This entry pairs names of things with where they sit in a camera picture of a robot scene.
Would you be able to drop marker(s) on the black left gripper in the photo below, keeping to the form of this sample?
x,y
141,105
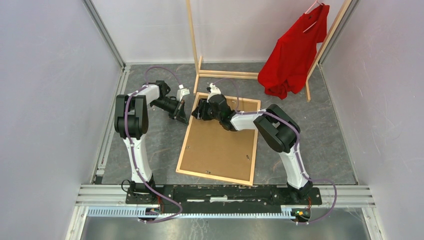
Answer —
x,y
180,115

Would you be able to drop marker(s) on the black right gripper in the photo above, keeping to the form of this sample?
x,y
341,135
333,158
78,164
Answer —
x,y
197,114

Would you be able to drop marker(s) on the light wooden picture frame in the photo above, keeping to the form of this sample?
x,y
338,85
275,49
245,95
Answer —
x,y
182,149

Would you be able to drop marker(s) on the brown backing board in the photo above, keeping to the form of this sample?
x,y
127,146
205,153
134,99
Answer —
x,y
218,149

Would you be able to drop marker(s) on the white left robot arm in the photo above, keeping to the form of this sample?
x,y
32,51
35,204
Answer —
x,y
131,122

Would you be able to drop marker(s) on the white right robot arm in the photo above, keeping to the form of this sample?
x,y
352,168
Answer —
x,y
280,132

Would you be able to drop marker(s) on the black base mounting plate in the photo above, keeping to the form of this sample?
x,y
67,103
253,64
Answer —
x,y
221,199

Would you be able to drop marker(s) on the red t-shirt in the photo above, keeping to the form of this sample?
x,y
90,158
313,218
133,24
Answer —
x,y
287,67

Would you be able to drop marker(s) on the pink clothes hanger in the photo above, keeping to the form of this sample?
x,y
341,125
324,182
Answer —
x,y
313,13

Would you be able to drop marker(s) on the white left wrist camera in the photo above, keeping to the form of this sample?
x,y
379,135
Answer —
x,y
181,92

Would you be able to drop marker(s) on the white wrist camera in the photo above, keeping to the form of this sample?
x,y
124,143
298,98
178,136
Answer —
x,y
181,92
212,90

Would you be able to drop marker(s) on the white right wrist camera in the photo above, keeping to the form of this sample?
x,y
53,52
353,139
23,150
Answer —
x,y
212,90

